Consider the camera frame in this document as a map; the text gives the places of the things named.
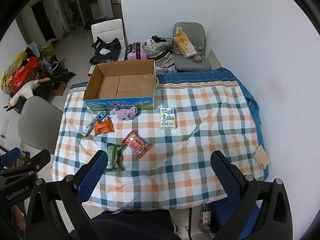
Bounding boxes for green snack packet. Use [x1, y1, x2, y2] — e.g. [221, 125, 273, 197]
[105, 143, 125, 172]

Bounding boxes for red snack packet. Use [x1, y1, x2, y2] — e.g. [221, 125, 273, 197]
[121, 129, 152, 159]

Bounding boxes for yellow blue tissue pack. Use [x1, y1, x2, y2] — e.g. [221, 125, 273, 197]
[160, 107, 176, 129]

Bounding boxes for beige paper napkins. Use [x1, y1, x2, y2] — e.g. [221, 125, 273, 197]
[253, 145, 270, 169]

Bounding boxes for white power strip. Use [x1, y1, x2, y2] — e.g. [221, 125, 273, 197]
[200, 208, 211, 225]

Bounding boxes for grey chair near table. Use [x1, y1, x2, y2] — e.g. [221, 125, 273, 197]
[18, 96, 63, 155]

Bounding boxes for blue white wrapper bar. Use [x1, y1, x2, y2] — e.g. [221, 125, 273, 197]
[81, 111, 107, 138]

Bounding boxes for orange snack packet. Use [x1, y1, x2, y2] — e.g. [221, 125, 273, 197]
[94, 116, 115, 136]

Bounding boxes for white goose plush toy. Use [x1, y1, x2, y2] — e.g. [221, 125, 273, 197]
[4, 77, 50, 112]

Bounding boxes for plaid quilt on table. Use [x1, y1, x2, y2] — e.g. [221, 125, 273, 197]
[51, 68, 268, 211]

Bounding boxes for purple crumpled sock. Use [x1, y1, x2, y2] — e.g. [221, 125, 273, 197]
[112, 107, 138, 121]

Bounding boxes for red plastic bag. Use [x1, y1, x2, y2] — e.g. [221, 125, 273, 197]
[9, 57, 39, 94]

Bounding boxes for small cardboard box on floor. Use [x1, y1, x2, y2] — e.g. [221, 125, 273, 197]
[52, 82, 67, 96]

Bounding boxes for open cardboard box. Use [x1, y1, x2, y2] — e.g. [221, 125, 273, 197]
[83, 60, 156, 111]

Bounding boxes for yellow bag on floor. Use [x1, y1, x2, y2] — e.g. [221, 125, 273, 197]
[39, 38, 58, 58]

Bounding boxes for grey flat board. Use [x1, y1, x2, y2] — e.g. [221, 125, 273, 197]
[207, 49, 221, 70]

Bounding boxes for tape roll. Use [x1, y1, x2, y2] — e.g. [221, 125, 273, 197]
[192, 55, 203, 64]

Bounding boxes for black bag on chair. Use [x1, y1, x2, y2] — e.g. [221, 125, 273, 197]
[89, 36, 122, 64]

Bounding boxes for pink suitcase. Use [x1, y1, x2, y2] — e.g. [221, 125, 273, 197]
[126, 42, 148, 61]

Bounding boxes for yellow snack box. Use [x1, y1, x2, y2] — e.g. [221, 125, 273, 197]
[174, 27, 197, 59]

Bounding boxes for patterned tote bag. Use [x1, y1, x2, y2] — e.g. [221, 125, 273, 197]
[142, 38, 175, 68]

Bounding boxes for white padded chair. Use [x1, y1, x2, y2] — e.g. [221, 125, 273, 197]
[88, 18, 126, 76]

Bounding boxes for grey chair by wall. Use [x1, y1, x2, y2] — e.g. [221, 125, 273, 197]
[173, 22, 210, 72]

